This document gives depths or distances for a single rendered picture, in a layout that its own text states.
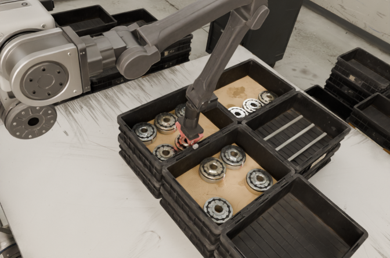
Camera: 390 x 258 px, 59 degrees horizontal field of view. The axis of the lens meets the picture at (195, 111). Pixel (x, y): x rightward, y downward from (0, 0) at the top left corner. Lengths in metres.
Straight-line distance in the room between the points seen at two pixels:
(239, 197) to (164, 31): 0.72
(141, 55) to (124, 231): 0.75
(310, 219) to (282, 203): 0.11
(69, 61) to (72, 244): 0.79
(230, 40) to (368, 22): 3.62
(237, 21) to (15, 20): 0.56
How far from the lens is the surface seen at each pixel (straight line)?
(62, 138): 1.63
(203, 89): 1.14
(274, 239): 1.26
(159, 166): 1.22
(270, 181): 1.35
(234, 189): 1.32
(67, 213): 1.40
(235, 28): 1.01
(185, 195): 1.15
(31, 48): 0.72
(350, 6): 4.64
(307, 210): 1.37
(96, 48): 0.74
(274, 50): 3.22
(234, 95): 1.70
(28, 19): 0.77
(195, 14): 0.85
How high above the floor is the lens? 1.89
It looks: 43 degrees down
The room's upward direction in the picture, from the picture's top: 10 degrees clockwise
